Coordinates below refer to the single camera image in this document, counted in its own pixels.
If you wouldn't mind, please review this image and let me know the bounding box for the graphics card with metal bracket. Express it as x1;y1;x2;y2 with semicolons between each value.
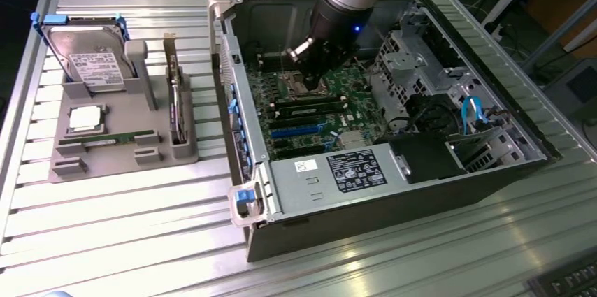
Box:
162;32;188;145

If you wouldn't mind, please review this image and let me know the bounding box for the grey plastic parts rack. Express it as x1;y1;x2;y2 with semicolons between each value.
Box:
48;39;199;184

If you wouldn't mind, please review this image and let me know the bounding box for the metal disk bay cage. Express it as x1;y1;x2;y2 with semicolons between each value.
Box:
371;6;471;133

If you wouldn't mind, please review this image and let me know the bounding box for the hard disk in blue caddy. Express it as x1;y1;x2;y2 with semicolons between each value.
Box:
29;13;128;94

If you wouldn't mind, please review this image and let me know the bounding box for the black keyboard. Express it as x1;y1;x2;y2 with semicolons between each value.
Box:
526;256;597;297

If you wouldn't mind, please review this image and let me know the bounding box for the installed black RAM stick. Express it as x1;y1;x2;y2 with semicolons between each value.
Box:
273;99;345;118

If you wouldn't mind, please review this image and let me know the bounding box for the green RAM stick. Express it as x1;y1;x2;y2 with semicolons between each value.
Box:
78;130;156;147

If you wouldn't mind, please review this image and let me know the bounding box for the green motherboard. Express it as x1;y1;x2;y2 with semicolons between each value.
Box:
245;52;391;161

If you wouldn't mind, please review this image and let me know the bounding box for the CPU socket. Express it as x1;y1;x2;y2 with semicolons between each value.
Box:
276;71;327;101

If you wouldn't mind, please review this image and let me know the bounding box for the silver CPU chip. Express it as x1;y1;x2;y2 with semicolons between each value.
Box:
68;106;104;133

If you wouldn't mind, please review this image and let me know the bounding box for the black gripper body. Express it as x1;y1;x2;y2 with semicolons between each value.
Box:
285;0;375;98

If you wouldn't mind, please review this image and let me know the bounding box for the open black PC case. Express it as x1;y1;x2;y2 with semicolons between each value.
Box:
205;0;562;263

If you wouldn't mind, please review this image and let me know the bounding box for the grey power supply unit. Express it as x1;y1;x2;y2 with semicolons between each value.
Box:
265;143;406;215

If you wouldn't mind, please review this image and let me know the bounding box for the blue SATA wire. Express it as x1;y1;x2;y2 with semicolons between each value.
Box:
459;95;490;135

